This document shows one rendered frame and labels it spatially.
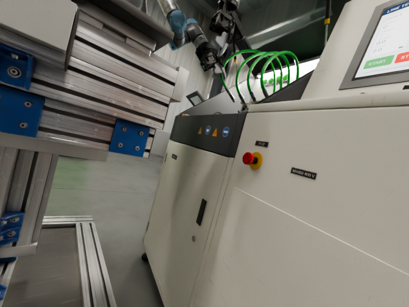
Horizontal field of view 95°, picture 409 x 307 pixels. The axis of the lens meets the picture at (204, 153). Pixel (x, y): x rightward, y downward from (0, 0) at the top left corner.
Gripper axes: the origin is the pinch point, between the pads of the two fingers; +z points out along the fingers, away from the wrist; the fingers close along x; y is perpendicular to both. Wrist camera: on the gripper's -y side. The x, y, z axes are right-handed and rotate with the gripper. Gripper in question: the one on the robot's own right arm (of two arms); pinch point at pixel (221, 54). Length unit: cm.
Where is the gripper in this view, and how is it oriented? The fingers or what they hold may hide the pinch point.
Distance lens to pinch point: 92.4
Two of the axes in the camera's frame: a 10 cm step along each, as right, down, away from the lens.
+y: -8.4, -2.1, -5.0
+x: 4.8, 1.6, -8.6
